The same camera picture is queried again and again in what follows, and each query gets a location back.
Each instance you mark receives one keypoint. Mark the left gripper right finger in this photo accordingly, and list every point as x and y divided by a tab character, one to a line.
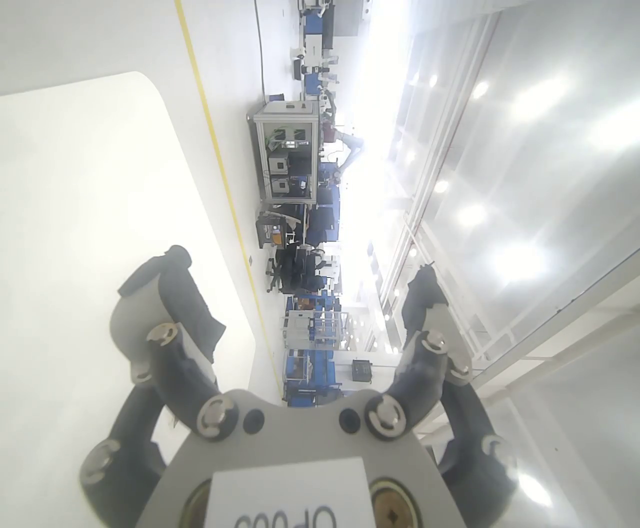
422	370

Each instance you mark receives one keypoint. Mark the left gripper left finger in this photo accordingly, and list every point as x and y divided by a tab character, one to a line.
182	380

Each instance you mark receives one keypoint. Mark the small black box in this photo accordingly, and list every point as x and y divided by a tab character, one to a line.
362	370

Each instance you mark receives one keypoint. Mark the black office chair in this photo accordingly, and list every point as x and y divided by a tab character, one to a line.
285	270

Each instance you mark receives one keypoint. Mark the grey equipment cabinet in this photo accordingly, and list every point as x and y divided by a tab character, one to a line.
287	117

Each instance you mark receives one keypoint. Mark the metal frame rack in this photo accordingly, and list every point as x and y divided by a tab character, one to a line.
315	330

